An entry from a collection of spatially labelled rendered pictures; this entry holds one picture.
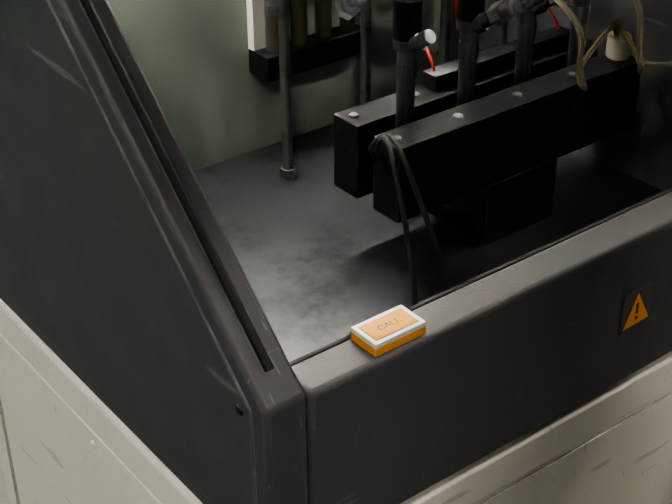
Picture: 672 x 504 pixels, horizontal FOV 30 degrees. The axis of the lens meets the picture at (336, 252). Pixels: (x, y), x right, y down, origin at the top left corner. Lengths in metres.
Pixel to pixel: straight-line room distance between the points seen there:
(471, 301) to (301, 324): 0.23
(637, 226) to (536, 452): 0.22
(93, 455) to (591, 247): 0.51
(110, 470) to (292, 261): 0.27
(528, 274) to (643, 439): 0.30
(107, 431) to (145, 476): 0.07
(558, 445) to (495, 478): 0.08
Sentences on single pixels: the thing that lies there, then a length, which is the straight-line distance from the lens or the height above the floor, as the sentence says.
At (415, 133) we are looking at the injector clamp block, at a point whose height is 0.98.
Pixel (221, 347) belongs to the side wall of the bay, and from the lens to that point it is 0.91.
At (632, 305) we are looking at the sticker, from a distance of 1.15.
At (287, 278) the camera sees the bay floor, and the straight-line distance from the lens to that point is 1.25.
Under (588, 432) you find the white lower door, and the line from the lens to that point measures 1.20.
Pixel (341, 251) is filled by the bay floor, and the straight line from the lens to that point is 1.29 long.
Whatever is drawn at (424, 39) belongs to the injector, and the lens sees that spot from 1.16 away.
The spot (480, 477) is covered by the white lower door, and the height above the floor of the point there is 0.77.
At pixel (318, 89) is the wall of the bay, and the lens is 1.53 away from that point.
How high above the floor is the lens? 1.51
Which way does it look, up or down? 32 degrees down
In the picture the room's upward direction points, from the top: straight up
